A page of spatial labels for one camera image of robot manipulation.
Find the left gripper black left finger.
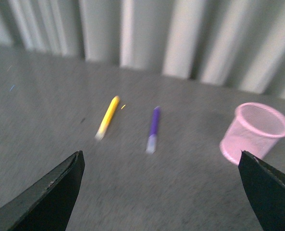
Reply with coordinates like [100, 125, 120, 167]
[0, 151, 85, 231]

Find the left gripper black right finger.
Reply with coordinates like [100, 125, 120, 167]
[238, 151, 285, 231]

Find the purple marker pen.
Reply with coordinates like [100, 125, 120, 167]
[146, 106, 161, 154]

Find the pink mesh pen cup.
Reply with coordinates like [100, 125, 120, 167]
[220, 102, 285, 165]

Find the yellow marker pen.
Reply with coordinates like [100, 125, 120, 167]
[95, 96, 120, 141]

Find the grey pleated curtain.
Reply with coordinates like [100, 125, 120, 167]
[0, 0, 285, 99]

